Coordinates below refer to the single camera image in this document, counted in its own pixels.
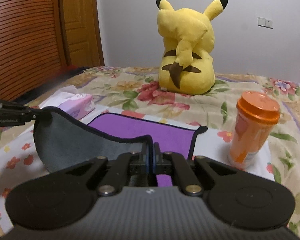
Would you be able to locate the purple tissue box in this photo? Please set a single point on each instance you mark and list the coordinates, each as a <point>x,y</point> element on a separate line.
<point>68,99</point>

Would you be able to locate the purple and grey towel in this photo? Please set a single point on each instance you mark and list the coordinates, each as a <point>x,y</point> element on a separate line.
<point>78,156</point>

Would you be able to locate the floral beige blanket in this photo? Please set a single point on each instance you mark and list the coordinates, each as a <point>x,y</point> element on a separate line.
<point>135,91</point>

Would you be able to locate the white strawberry print cloth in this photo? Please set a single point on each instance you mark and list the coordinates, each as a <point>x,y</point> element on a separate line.
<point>105,131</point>

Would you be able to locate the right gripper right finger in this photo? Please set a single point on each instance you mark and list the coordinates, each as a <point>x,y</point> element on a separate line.
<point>179,169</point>

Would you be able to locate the yellow Pikachu plush toy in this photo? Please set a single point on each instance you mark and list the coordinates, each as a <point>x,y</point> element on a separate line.
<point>187,66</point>

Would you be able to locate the wooden slatted wardrobe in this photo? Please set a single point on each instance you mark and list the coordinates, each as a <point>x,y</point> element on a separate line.
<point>31,45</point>

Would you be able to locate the wooden door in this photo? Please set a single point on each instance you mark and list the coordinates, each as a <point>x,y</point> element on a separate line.
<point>81,33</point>

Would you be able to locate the orange lidded cup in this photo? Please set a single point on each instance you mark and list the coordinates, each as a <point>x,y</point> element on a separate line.
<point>257,114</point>

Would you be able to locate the white wall switch plate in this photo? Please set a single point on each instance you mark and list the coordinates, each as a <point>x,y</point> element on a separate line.
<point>263,22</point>

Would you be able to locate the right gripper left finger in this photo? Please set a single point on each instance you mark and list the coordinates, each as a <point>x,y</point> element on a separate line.
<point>126,165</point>

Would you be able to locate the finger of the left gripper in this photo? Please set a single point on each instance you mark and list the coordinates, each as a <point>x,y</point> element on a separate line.
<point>14,114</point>

